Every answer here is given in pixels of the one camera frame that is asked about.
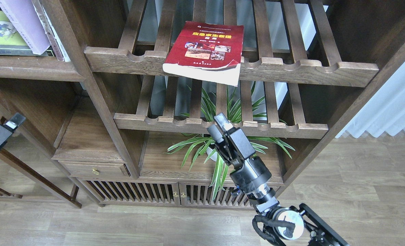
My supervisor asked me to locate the green and black book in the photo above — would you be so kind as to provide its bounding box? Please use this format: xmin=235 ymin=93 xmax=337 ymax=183
xmin=0 ymin=10 xmax=55 ymax=56

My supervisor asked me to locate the wooden drawer with brass knob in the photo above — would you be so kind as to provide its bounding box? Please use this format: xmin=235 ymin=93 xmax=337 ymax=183
xmin=59 ymin=161 xmax=130 ymax=177

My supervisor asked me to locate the dark wooden bookshelf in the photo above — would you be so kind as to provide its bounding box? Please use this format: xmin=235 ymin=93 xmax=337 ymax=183
xmin=0 ymin=0 xmax=405 ymax=206

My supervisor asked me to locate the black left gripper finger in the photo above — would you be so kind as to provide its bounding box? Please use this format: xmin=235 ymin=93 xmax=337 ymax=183
xmin=0 ymin=113 xmax=26 ymax=150

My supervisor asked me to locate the red paperback book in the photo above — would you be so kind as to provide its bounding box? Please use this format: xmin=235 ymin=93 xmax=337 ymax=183
xmin=163 ymin=21 xmax=244 ymax=86

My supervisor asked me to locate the slatted cabinet door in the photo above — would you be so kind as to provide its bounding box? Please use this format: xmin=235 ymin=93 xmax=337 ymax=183
xmin=179 ymin=183 xmax=253 ymax=209
xmin=81 ymin=180 xmax=181 ymax=206

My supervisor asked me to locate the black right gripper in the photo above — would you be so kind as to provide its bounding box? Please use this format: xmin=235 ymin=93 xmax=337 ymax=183
xmin=208 ymin=113 xmax=272 ymax=199

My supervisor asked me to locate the green spider plant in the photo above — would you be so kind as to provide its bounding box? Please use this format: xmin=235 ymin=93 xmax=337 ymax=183
xmin=166 ymin=86 xmax=295 ymax=199

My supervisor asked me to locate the white plant pot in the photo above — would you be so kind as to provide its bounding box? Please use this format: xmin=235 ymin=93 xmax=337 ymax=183
xmin=204 ymin=144 xmax=223 ymax=163

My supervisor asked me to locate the left slatted cabinet door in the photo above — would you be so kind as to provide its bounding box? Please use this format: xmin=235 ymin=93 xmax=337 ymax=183
xmin=81 ymin=180 xmax=181 ymax=206

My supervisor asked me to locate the pale purple white book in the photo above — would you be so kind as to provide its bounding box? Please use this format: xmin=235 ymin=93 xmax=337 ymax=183
xmin=0 ymin=0 xmax=51 ymax=55

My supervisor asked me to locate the white pleated curtain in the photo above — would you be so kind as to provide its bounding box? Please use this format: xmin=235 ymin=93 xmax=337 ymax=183
xmin=336 ymin=62 xmax=405 ymax=138

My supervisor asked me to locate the white book spine upright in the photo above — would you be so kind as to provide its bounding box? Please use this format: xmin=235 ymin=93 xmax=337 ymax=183
xmin=32 ymin=0 xmax=71 ymax=62

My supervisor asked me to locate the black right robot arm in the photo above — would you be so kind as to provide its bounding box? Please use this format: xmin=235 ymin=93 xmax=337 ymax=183
xmin=208 ymin=113 xmax=348 ymax=246

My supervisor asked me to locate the right slatted cabinet door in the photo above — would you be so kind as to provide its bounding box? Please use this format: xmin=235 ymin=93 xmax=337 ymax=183
xmin=179 ymin=183 xmax=253 ymax=209

